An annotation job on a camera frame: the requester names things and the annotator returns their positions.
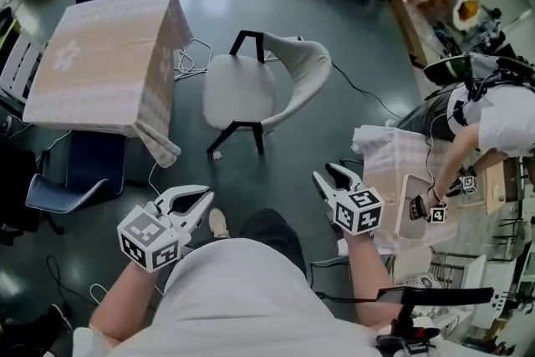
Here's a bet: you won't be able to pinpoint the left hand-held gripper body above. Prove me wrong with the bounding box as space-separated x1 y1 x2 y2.
116 191 198 274

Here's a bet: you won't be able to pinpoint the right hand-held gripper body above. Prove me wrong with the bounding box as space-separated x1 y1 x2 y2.
324 186 386 238

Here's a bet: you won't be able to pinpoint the grey upholstered chair black legs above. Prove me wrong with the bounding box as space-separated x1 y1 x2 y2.
202 28 334 156

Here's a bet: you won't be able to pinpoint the person's right forearm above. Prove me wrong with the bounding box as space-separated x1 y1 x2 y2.
344 231 403 332

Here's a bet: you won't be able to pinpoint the person's left forearm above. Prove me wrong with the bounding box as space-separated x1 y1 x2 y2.
89 258 179 343

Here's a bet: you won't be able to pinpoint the blue swivel chair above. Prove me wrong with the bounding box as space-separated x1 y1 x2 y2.
24 129 128 225

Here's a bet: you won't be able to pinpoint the white slatted chair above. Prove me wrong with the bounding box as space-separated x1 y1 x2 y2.
0 28 45 116

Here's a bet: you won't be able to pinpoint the person's beige shoe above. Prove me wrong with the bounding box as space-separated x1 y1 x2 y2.
208 207 231 240

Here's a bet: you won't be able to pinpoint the small table with pale cloth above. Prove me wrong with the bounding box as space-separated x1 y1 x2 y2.
352 125 507 257

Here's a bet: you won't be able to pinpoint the person's black trousers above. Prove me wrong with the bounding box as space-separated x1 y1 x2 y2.
238 207 309 279

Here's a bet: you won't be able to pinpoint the person's white shirt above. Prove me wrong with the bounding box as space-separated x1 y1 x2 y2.
74 237 380 357

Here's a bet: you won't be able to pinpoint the black shoe white sole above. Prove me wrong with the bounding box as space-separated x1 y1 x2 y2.
0 303 74 350

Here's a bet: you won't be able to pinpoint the black chest-mounted device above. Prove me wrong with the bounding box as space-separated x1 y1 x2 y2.
374 304 441 357

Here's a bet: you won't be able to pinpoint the table with pink patterned cloth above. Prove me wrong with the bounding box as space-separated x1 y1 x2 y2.
23 0 194 170

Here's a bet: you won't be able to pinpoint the thin white cable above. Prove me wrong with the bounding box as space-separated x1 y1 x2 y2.
147 160 169 198

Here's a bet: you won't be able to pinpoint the white stool frame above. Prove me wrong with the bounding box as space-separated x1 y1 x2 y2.
397 174 446 241

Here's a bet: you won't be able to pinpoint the black floor cable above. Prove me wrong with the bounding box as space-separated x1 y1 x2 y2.
329 60 403 119

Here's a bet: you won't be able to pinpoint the thin black cable loop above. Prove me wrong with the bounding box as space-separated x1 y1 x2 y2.
44 254 95 309

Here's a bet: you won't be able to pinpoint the black head-mount strap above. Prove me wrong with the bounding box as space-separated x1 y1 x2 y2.
377 286 495 307

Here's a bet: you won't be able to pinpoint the white floor cable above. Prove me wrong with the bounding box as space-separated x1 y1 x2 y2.
172 37 215 81

